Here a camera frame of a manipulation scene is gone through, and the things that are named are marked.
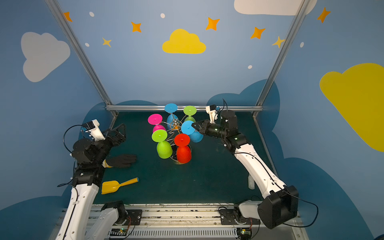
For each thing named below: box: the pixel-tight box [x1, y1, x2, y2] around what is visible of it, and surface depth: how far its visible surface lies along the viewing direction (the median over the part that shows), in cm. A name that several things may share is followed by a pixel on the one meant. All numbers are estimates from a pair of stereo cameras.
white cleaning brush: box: [247, 174, 255, 190], surface depth 86 cm
